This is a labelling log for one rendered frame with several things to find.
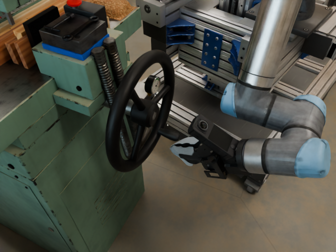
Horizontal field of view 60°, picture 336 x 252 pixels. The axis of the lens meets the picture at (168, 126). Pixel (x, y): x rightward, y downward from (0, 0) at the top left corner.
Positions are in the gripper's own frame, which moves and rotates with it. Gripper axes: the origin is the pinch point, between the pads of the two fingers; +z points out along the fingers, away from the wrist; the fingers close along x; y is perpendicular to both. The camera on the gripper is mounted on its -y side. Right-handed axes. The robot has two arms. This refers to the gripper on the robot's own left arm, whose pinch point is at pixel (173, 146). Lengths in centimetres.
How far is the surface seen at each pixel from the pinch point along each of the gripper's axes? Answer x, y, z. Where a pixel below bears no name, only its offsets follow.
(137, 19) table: 26.4, -25.5, 13.5
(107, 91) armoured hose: -4.6, -22.4, 2.5
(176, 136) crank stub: 1.9, -1.7, -0.9
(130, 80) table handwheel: -5.9, -24.9, -7.5
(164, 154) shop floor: 38, 51, 58
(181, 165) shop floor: 36, 57, 47
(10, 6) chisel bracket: -2.8, -44.9, 15.4
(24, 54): -7.6, -36.4, 14.9
